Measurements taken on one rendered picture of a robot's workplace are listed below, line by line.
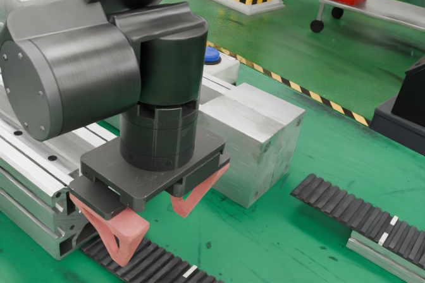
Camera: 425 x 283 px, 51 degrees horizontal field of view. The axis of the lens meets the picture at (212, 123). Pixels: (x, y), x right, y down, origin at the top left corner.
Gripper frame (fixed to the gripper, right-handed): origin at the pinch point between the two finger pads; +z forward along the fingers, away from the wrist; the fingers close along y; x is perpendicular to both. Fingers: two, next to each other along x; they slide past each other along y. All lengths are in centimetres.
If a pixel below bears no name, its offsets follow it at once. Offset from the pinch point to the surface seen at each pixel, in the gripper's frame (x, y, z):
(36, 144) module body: -16.6, 0.2, -0.5
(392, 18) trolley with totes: -55, -298, 61
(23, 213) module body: -11.5, 5.4, 2.2
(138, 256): -1.1, 0.4, 4.1
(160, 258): 0.5, -0.9, 4.2
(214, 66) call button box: -16.2, -30.2, -0.3
